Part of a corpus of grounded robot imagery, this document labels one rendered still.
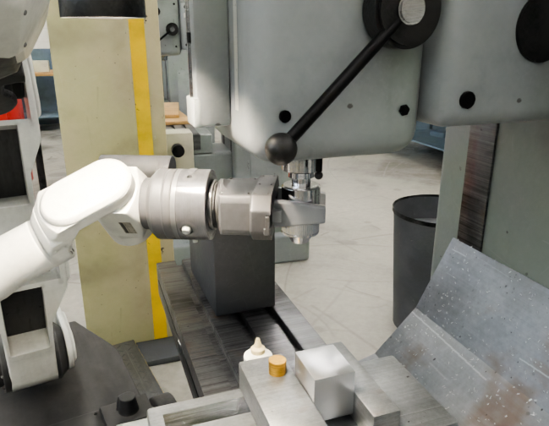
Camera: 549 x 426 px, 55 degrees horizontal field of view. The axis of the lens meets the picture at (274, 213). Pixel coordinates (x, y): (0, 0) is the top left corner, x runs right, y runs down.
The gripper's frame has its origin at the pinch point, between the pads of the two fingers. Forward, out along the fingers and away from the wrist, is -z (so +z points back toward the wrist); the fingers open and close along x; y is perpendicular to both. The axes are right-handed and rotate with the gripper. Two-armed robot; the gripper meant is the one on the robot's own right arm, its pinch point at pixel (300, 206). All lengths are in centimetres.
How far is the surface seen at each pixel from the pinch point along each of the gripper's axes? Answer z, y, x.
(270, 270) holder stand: 6.9, 22.8, 30.2
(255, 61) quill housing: 3.8, -17.7, -11.5
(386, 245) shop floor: -50, 124, 294
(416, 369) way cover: -19.1, 33.7, 15.9
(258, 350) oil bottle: 5.7, 21.2, 0.8
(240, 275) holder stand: 12.2, 23.0, 27.6
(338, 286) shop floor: -14, 124, 226
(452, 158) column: -25.6, 1.2, 32.7
